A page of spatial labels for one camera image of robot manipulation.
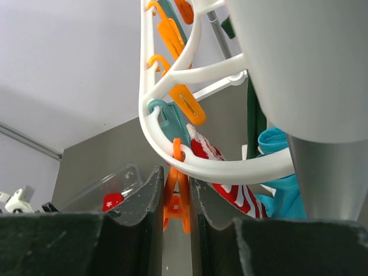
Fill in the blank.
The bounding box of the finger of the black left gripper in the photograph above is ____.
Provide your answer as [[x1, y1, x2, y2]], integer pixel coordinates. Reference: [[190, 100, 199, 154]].
[[41, 202, 60, 213]]

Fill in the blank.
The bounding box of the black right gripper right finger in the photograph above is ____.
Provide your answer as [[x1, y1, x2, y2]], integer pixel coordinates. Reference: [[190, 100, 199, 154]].
[[190, 179, 367, 275]]

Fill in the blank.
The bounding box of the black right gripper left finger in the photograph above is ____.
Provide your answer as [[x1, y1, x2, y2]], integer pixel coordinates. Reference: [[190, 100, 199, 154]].
[[1, 166, 164, 275]]

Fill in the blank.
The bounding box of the red striped santa sock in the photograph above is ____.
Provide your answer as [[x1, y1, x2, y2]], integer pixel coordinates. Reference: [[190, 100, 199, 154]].
[[185, 124, 268, 219]]

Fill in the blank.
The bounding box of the white round clip hanger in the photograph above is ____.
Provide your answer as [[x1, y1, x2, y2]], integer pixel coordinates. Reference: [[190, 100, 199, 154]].
[[139, 1, 294, 233]]

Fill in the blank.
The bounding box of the red snowflake bear sock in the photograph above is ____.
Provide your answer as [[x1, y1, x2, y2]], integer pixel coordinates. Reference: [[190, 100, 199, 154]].
[[102, 193, 124, 212]]

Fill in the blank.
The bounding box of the teal cloth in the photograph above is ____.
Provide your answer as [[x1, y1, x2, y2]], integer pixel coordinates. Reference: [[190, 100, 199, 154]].
[[256, 127, 307, 220]]

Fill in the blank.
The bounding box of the clear plastic bin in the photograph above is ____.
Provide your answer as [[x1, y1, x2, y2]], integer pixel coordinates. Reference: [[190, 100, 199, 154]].
[[58, 163, 143, 212]]

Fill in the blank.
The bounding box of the white cloth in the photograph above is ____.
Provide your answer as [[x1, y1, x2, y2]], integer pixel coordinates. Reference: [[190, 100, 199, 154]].
[[241, 144, 248, 160]]

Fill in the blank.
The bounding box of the dark green sock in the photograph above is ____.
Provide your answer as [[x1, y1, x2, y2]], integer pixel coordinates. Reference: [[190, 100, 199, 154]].
[[220, 16, 270, 160]]

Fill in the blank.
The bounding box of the grey drying rack frame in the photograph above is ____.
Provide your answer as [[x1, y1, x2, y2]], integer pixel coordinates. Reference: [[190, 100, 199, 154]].
[[189, 0, 368, 222]]

